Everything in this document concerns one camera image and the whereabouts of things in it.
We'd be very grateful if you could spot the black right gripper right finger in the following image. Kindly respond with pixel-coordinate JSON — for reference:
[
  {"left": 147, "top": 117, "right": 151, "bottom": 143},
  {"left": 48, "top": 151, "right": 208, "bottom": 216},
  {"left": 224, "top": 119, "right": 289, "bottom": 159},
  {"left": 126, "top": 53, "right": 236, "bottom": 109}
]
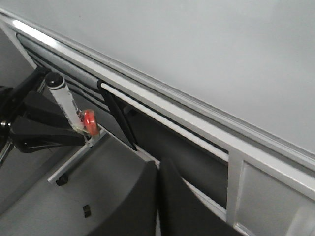
[{"left": 158, "top": 159, "right": 241, "bottom": 236}]

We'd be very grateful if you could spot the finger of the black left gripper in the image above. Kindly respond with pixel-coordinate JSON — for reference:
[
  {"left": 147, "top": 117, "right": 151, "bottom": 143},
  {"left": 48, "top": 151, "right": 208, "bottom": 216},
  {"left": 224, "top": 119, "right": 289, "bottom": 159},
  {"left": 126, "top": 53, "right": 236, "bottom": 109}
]
[
  {"left": 24, "top": 91, "right": 71, "bottom": 128},
  {"left": 11, "top": 117, "right": 85, "bottom": 152}
]

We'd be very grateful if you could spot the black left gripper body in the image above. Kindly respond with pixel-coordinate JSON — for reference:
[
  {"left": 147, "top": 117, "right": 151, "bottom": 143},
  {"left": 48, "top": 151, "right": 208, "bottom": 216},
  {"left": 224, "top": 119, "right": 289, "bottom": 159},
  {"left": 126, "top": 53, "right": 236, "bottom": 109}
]
[{"left": 0, "top": 67, "right": 50, "bottom": 166}]

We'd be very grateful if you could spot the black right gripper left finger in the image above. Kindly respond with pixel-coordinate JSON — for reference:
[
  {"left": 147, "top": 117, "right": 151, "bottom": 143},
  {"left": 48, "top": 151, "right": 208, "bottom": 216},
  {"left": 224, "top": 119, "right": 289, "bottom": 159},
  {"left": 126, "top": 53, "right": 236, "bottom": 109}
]
[{"left": 89, "top": 161, "right": 158, "bottom": 236}]

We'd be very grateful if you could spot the white black whiteboard marker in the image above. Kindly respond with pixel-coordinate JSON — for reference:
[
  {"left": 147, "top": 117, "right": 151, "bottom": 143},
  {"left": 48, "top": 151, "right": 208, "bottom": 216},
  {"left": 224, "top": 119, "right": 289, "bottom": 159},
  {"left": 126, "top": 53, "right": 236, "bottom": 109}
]
[{"left": 45, "top": 72, "right": 100, "bottom": 148}]

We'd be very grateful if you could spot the red round magnet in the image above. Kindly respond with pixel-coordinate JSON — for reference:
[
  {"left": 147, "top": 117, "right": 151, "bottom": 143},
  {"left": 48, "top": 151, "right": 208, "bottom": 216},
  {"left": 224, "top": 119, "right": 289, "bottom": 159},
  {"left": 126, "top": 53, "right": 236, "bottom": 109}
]
[{"left": 83, "top": 109, "right": 99, "bottom": 136}]

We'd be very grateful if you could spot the white whiteboard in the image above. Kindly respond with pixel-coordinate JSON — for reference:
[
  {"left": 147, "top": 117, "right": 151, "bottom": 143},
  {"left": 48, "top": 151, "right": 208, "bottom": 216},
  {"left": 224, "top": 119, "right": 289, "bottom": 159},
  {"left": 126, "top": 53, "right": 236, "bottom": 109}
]
[{"left": 0, "top": 0, "right": 315, "bottom": 169}]

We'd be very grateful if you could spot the white metal stand frame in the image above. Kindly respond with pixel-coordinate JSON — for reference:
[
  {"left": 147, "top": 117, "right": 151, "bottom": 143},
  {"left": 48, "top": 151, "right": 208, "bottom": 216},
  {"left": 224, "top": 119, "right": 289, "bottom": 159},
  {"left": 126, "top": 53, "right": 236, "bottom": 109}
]
[{"left": 0, "top": 18, "right": 315, "bottom": 236}]

